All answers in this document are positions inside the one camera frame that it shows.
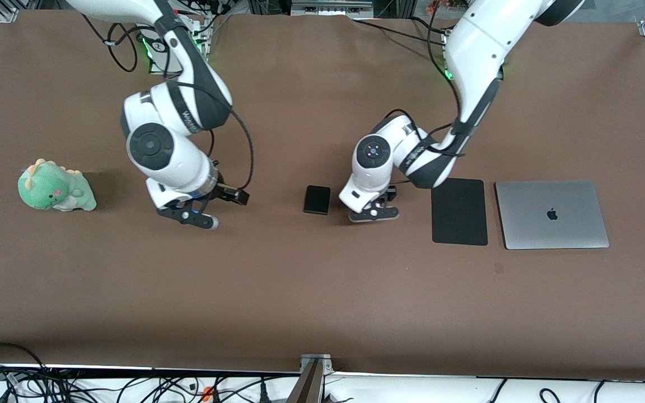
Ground black phone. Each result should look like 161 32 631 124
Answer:
303 185 331 215

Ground black mouse pad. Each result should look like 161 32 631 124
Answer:
431 177 489 246

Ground green dinosaur plush toy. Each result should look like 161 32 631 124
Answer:
17 159 98 213

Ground grey closed laptop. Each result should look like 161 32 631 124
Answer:
494 180 610 250

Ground grey metal box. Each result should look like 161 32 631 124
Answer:
291 0 374 18

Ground colourful small items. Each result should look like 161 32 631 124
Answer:
426 0 471 15

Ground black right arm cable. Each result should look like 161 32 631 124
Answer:
81 14 256 194

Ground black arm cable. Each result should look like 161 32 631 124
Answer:
81 14 256 194
377 0 466 156

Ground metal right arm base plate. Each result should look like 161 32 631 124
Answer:
149 56 184 76

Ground black table cable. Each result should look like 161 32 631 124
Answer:
353 20 450 46

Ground aluminium post with bracket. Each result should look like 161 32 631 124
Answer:
286 354 335 403

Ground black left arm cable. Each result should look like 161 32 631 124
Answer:
377 0 466 156

